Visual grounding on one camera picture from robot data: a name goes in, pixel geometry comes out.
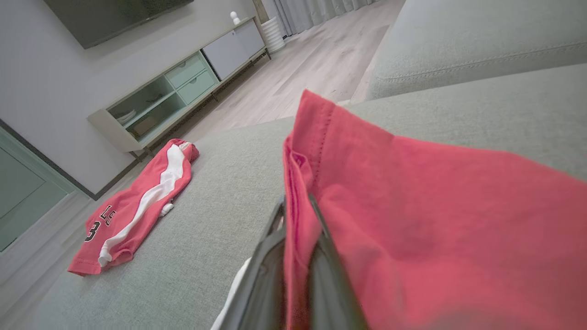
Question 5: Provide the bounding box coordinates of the white ribbed floor vase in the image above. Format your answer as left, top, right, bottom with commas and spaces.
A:
260, 17, 286, 54

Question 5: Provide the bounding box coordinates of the red Bulls 23 jersey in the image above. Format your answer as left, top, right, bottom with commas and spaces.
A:
211, 89, 587, 330

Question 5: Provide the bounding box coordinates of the grey fabric ottoman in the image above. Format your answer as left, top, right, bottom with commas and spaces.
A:
28, 63, 587, 330

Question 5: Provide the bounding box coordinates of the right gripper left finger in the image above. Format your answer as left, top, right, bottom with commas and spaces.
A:
218, 197, 288, 330

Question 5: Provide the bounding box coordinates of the brown box in shelf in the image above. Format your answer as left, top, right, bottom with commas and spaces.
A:
132, 116, 159, 137

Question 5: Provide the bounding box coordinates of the pale green panelled door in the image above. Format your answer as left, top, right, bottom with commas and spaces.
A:
0, 126, 76, 253

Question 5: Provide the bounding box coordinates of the wall-mounted black television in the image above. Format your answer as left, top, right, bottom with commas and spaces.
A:
44, 0, 194, 50

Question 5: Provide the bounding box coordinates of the grey curtain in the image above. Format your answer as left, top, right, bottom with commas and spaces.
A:
274, 0, 381, 37

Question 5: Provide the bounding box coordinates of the red shorts white stripe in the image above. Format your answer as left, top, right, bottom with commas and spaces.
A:
68, 138, 199, 277

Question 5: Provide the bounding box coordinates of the white and green TV cabinet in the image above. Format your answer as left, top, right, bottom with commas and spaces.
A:
87, 17, 272, 159

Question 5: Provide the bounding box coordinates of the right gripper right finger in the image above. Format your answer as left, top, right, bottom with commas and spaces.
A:
306, 194, 368, 330

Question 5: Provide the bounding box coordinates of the grey sofa seat cushion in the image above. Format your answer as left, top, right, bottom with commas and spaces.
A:
366, 0, 587, 100

